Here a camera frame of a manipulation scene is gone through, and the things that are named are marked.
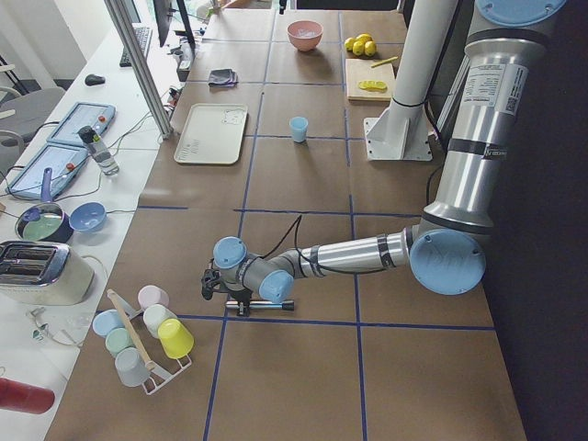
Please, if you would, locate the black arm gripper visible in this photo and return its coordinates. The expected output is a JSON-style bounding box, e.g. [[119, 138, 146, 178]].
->
[[229, 288, 253, 316]]

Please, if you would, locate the steel muddler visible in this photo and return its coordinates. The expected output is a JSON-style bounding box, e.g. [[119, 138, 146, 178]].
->
[[225, 300, 295, 311]]

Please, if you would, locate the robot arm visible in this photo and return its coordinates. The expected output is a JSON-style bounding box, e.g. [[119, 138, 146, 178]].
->
[[201, 1, 563, 314]]

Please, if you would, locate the yellow cup on rack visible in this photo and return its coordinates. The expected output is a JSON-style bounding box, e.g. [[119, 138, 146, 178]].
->
[[157, 318, 195, 359]]

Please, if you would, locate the pink cup on rack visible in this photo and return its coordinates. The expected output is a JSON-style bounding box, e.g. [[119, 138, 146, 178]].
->
[[137, 285, 170, 310]]

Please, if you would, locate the grey rack cup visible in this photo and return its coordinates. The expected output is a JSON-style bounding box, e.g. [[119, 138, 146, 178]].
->
[[115, 347, 150, 387]]

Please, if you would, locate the mint green rack cup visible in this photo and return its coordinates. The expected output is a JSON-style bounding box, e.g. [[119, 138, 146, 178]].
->
[[105, 327, 134, 357]]

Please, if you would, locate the light blue rack cup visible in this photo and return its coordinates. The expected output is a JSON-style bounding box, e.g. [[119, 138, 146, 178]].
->
[[92, 309, 124, 338]]

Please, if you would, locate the cream bear tray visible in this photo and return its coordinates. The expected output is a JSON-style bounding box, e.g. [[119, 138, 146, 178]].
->
[[174, 103, 248, 165]]

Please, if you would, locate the blue empty bowl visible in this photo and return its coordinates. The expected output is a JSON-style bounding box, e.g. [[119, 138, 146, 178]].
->
[[69, 202, 107, 232]]

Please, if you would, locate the cream toaster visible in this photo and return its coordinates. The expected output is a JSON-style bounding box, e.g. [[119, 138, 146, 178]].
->
[[1, 241, 94, 306]]

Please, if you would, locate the dark blue bowl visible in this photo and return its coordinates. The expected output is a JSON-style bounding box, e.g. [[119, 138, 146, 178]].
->
[[15, 167, 74, 243]]

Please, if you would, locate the clear water bottle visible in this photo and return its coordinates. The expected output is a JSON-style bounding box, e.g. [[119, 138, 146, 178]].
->
[[77, 126, 119, 175]]

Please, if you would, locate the teach pendant lower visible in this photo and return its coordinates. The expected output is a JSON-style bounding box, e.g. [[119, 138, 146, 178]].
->
[[5, 143, 90, 201]]

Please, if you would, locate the teach pendant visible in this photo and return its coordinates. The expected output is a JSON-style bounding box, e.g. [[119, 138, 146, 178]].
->
[[5, 143, 90, 201], [47, 102, 117, 147]]

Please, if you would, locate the grey folded cloth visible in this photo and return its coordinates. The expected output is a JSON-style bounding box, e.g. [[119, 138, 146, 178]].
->
[[208, 68, 239, 87]]

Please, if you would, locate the teach pendant upper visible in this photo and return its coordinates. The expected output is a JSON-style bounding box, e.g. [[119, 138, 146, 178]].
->
[[47, 102, 117, 147]]

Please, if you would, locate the red bottle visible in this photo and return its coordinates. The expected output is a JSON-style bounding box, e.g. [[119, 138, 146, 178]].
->
[[0, 378, 55, 414]]

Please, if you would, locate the lemon slice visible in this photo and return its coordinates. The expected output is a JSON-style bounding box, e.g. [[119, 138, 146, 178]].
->
[[371, 81, 388, 91], [357, 80, 374, 90]]

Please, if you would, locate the wooden cutting board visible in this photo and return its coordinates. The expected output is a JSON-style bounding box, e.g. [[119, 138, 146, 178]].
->
[[345, 59, 396, 102]]

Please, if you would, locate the black computer mouse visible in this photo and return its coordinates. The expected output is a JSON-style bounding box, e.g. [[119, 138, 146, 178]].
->
[[85, 73, 106, 86]]

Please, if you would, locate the pink bowl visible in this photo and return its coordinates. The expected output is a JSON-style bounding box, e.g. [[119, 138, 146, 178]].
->
[[287, 20, 323, 51]]

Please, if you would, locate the whole yellow lemon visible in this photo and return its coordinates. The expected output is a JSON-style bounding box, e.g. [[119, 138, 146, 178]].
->
[[345, 38, 356, 51]]

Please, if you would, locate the black keyboard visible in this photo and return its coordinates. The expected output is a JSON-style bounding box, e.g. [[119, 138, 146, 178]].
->
[[119, 26, 153, 68]]

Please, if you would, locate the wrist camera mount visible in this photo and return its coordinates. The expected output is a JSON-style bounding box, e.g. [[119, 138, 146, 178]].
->
[[200, 260, 221, 301]]

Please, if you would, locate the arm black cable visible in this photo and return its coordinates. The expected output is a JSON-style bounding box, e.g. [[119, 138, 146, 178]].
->
[[261, 214, 387, 277]]

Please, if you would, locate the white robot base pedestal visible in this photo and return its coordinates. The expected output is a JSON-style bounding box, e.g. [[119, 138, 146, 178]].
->
[[364, 0, 458, 161]]

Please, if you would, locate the yellow knife handle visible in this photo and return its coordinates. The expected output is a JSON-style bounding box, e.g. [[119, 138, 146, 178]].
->
[[370, 56, 399, 69]]

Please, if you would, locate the aluminium frame post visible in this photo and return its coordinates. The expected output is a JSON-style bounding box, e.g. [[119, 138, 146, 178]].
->
[[104, 0, 173, 140]]

